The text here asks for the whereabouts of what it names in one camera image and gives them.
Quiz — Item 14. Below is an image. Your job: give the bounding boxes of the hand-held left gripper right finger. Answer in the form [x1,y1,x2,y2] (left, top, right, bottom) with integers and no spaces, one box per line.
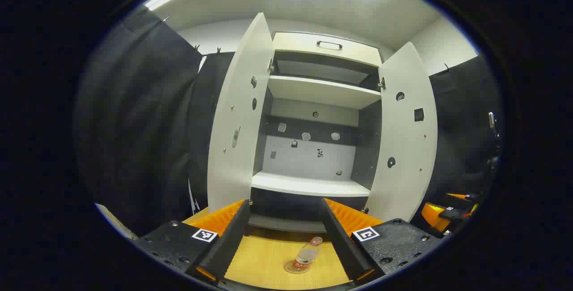
[319,198,444,285]

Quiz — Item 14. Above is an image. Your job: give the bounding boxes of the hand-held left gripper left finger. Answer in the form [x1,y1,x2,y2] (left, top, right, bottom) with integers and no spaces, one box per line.
[134,198,251,285]

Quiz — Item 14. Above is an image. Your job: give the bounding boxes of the clear plastic water bottle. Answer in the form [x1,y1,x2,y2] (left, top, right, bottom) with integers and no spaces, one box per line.
[292,236,324,274]

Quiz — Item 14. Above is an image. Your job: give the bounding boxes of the white cabinet door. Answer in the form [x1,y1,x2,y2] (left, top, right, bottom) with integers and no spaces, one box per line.
[363,42,438,223]
[207,12,274,214]

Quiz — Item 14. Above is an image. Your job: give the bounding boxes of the round wooden coaster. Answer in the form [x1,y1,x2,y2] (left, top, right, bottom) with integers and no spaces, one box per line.
[283,260,311,275]

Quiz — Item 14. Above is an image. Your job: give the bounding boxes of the white cabinet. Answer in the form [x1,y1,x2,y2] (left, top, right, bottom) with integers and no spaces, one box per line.
[250,31,386,234]

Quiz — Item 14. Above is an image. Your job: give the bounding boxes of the white cabinet door, phone sticker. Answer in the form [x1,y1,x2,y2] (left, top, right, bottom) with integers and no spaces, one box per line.
[207,12,274,214]

